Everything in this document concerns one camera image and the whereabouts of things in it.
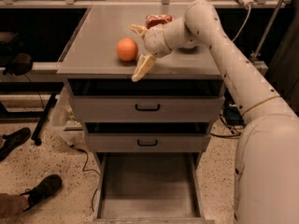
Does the black shoe far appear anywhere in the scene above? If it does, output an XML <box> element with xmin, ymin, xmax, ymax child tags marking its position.
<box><xmin>0</xmin><ymin>127</ymin><xmax>31</xmax><ymax>161</ymax></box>

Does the middle grey drawer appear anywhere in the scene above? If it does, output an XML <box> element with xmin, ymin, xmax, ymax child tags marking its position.
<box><xmin>85</xmin><ymin>122</ymin><xmax>210</xmax><ymax>153</ymax></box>

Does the black cable bundle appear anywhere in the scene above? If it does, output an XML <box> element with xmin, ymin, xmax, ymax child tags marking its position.
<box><xmin>210</xmin><ymin>100</ymin><xmax>247</xmax><ymax>139</ymax></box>

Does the white power cable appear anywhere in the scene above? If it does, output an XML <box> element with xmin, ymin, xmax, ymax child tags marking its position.
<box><xmin>231</xmin><ymin>4</ymin><xmax>252</xmax><ymax>44</ymax></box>

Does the orange fruit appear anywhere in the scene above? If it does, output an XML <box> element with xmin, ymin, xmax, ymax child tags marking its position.
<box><xmin>117</xmin><ymin>38</ymin><xmax>138</xmax><ymax>62</ymax></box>

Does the crushed red soda can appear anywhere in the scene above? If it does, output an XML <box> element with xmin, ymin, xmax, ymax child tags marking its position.
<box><xmin>146</xmin><ymin>15</ymin><xmax>173</xmax><ymax>28</ymax></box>

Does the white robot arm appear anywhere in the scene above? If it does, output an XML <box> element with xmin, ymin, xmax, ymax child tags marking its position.
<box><xmin>130</xmin><ymin>0</ymin><xmax>299</xmax><ymax>224</ymax></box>

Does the grey drawer cabinet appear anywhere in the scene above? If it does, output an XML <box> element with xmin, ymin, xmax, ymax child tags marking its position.
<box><xmin>56</xmin><ymin>5</ymin><xmax>235</xmax><ymax>224</ymax></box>

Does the top grey drawer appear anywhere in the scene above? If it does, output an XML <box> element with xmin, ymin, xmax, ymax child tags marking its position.
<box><xmin>68</xmin><ymin>78</ymin><xmax>224</xmax><ymax>122</ymax></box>

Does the grey drawer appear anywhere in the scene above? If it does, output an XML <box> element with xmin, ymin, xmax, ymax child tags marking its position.
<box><xmin>84</xmin><ymin>153</ymin><xmax>215</xmax><ymax>224</ymax></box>
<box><xmin>68</xmin><ymin>78</ymin><xmax>224</xmax><ymax>122</ymax></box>
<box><xmin>85</xmin><ymin>122</ymin><xmax>210</xmax><ymax>153</ymax></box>

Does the brown trouser leg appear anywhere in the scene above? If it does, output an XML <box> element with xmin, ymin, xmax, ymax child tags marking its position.
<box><xmin>0</xmin><ymin>193</ymin><xmax>28</xmax><ymax>219</ymax></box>

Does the bottom grey drawer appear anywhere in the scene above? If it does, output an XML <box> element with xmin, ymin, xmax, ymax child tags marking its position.
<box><xmin>84</xmin><ymin>153</ymin><xmax>215</xmax><ymax>224</ymax></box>

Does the white ceramic bowl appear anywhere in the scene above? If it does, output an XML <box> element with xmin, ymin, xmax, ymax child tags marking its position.
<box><xmin>179</xmin><ymin>46</ymin><xmax>196</xmax><ymax>50</ymax></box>

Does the black shoe near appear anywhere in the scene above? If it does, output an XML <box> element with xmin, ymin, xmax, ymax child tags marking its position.
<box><xmin>22</xmin><ymin>175</ymin><xmax>63</xmax><ymax>210</ymax></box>

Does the metal stand pole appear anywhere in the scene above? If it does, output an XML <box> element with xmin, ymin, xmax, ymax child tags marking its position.
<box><xmin>249</xmin><ymin>0</ymin><xmax>284</xmax><ymax>63</ymax></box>

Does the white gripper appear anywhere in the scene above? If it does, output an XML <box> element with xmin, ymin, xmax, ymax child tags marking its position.
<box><xmin>129</xmin><ymin>24</ymin><xmax>172</xmax><ymax>82</ymax></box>

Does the dark grey cabinet right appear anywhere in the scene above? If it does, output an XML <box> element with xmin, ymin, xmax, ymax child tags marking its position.
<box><xmin>268</xmin><ymin>2</ymin><xmax>299</xmax><ymax>113</ymax></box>

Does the black floor cable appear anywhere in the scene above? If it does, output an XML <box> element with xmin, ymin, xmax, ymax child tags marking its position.
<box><xmin>70</xmin><ymin>145</ymin><xmax>101</xmax><ymax>213</ymax></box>

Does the black shoe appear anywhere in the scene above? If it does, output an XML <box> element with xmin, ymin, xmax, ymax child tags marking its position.
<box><xmin>22</xmin><ymin>175</ymin><xmax>63</xmax><ymax>210</ymax></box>
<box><xmin>0</xmin><ymin>127</ymin><xmax>31</xmax><ymax>161</ymax></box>

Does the clear plastic bag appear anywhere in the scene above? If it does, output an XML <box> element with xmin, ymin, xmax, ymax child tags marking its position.
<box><xmin>50</xmin><ymin>87</ymin><xmax>84</xmax><ymax>145</ymax></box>

